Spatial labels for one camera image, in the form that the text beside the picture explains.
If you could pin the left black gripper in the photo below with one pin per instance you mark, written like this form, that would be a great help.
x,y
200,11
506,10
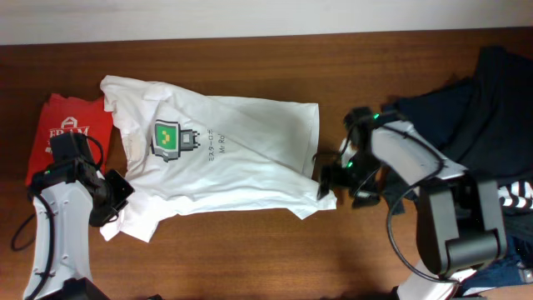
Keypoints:
x,y
107,200

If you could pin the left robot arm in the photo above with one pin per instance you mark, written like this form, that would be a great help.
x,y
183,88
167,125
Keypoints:
x,y
70,196

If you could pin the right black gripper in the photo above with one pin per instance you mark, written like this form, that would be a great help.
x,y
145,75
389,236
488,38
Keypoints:
x,y
338,177

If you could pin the navy blue garment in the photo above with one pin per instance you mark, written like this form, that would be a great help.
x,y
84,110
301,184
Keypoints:
x,y
436,114

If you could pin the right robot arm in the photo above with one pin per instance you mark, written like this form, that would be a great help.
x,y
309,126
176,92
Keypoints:
x,y
459,223

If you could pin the dark green garment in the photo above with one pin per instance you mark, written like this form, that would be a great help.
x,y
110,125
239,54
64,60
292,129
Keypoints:
x,y
392,187

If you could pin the black t-shirt white lettering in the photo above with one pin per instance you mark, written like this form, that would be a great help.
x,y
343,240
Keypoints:
x,y
494,135

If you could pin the white printed t-shirt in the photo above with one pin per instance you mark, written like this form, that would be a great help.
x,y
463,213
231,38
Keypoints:
x,y
188,153

